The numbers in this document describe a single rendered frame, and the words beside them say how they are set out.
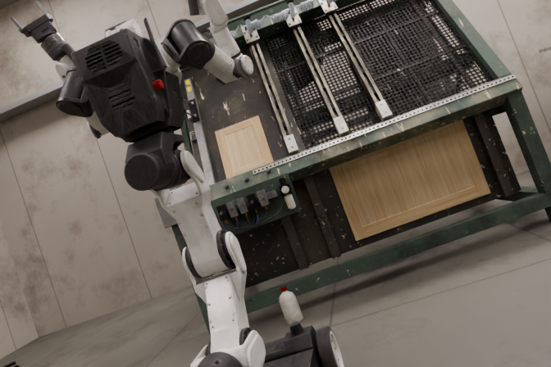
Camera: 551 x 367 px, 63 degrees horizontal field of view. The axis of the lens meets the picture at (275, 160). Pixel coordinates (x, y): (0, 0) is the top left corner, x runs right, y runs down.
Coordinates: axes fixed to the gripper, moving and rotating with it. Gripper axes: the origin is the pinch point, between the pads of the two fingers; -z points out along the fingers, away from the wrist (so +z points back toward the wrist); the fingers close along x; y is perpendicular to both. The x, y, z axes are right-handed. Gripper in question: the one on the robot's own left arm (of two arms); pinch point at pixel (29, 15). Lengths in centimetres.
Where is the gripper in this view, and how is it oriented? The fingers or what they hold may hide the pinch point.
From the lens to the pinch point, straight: 202.5
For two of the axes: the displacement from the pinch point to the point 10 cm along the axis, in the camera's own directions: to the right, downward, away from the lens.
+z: 6.1, 7.6, 2.1
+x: 6.9, -6.4, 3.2
